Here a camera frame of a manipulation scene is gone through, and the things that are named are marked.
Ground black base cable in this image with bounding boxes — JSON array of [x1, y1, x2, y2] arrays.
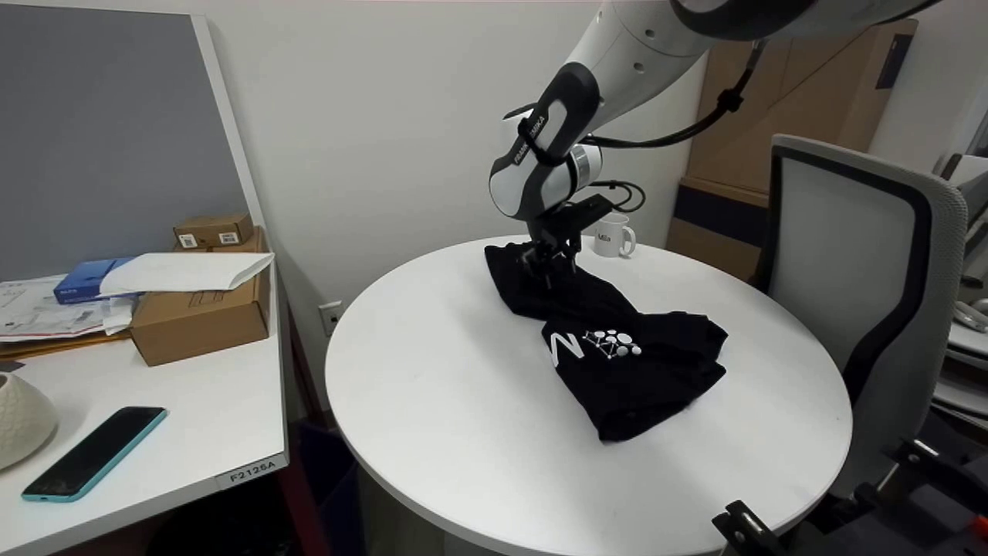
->
[[581, 36, 773, 154]]

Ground grey mesh office chair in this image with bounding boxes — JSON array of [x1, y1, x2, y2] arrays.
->
[[763, 130, 974, 503]]

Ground blue flat box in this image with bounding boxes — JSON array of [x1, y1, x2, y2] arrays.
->
[[48, 257, 132, 309]]

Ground grey plastic equipment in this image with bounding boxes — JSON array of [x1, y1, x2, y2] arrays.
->
[[929, 108, 988, 425]]

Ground teal smartphone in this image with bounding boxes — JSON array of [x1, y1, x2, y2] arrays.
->
[[20, 403, 170, 506]]

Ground small cardboard box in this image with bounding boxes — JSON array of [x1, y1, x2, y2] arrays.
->
[[170, 213, 261, 252]]

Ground black metal floor frame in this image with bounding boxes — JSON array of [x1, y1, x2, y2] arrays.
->
[[710, 436, 988, 556]]

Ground white mug dark print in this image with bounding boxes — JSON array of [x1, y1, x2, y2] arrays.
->
[[590, 211, 643, 261]]

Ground flat cardboard box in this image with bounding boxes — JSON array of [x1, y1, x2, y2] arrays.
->
[[127, 267, 275, 369]]

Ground large brown cardboard box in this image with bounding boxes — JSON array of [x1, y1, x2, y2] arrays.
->
[[664, 15, 920, 283]]

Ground grey desk partition panel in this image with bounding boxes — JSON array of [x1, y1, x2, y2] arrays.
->
[[0, 4, 266, 286]]

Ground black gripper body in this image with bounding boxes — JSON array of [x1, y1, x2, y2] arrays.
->
[[523, 202, 592, 257]]

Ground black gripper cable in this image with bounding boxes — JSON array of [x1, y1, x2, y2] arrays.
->
[[590, 175, 652, 215]]

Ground loose paper sheets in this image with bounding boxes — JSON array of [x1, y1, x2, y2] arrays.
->
[[0, 271, 138, 350]]

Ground black t-shirt white logo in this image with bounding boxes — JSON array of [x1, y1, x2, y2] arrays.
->
[[481, 240, 733, 448]]

